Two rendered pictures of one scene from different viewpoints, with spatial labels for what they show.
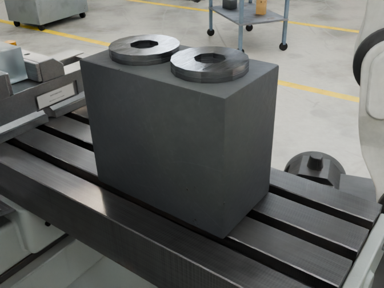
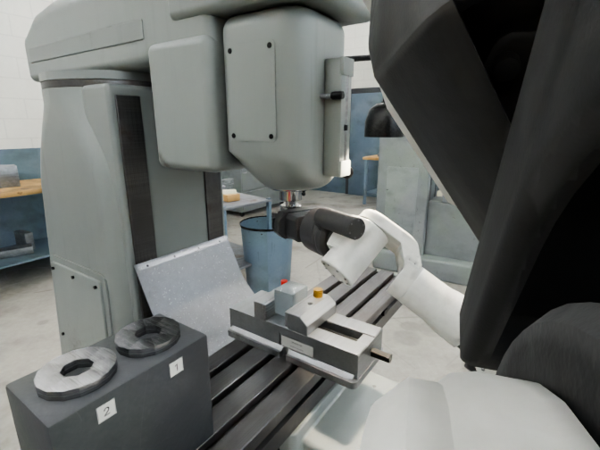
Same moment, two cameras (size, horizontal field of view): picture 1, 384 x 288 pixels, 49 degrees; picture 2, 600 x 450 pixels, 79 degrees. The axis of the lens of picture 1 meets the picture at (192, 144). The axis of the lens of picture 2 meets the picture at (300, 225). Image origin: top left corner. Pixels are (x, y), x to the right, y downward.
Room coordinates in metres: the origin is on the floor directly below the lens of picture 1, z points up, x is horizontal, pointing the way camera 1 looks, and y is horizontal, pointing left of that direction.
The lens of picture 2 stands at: (0.73, -0.44, 1.43)
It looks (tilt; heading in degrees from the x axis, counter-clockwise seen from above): 15 degrees down; 87
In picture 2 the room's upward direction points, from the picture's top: straight up
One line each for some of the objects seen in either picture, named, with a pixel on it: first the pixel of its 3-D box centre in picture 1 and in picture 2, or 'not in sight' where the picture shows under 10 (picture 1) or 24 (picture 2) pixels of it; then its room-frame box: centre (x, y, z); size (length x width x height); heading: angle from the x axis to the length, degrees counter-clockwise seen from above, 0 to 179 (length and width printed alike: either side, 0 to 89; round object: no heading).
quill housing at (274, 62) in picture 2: not in sight; (288, 106); (0.74, 0.34, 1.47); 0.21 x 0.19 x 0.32; 53
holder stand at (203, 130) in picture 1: (178, 124); (124, 409); (0.50, 0.02, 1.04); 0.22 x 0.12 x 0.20; 53
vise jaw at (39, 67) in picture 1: (30, 63); (311, 312); (0.79, 0.31, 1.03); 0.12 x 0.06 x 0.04; 53
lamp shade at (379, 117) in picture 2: not in sight; (385, 119); (0.92, 0.26, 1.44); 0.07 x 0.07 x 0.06
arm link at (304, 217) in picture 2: not in sight; (313, 228); (0.79, 0.26, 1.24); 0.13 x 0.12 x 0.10; 28
